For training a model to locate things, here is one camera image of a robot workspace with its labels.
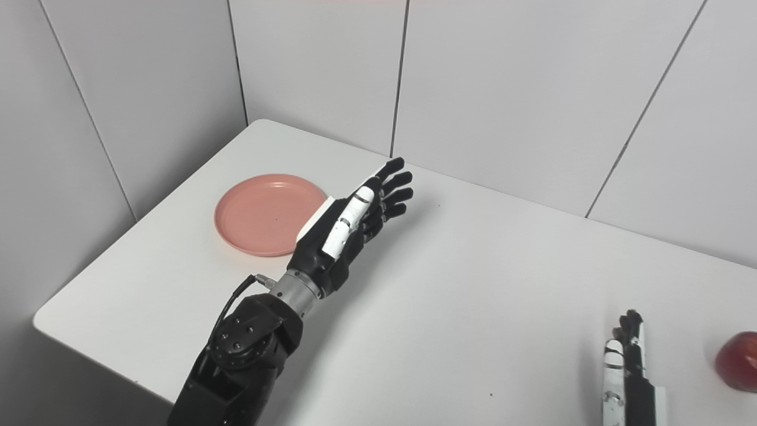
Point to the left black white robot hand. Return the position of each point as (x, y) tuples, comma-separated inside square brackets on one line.
[(340, 236)]

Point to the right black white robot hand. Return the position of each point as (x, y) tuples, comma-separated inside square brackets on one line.
[(630, 378)]

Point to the pink round plate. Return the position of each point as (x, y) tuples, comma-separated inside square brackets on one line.
[(266, 214)]

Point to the red apple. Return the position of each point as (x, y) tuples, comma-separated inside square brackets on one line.
[(738, 361)]

